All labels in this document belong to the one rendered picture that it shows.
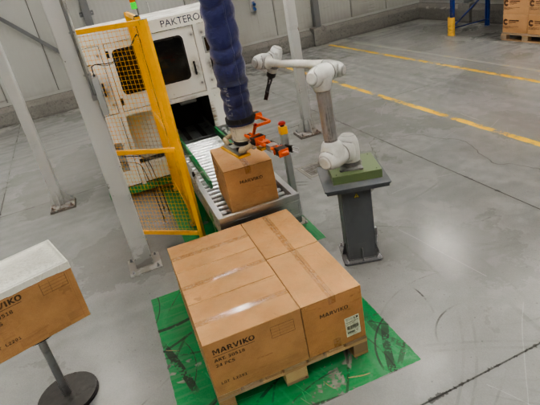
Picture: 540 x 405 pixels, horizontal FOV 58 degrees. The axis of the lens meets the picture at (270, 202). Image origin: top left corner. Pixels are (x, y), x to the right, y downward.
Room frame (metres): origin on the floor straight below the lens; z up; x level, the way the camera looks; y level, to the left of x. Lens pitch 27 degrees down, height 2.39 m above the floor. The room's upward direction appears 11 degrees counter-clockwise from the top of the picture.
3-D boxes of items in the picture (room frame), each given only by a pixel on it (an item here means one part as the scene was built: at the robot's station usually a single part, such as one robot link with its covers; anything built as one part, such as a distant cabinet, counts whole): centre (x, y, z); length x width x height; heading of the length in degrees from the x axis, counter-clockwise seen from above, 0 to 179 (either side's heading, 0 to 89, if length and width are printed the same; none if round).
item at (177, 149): (4.32, 1.05, 1.05); 0.87 x 0.10 x 2.10; 67
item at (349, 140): (3.49, -0.66, 0.98); 0.18 x 0.16 x 0.22; 133
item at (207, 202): (4.59, 0.71, 0.50); 2.31 x 0.05 x 0.19; 15
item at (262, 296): (2.82, 0.20, 0.34); 1.20 x 1.00 x 0.40; 15
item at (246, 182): (3.88, 0.18, 0.75); 0.60 x 0.40 x 0.40; 12
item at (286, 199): (3.55, 0.09, 0.58); 0.70 x 0.03 x 0.06; 105
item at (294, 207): (3.54, 0.09, 0.48); 0.70 x 0.03 x 0.15; 105
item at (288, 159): (4.23, -0.24, 0.50); 0.07 x 0.07 x 1.00; 15
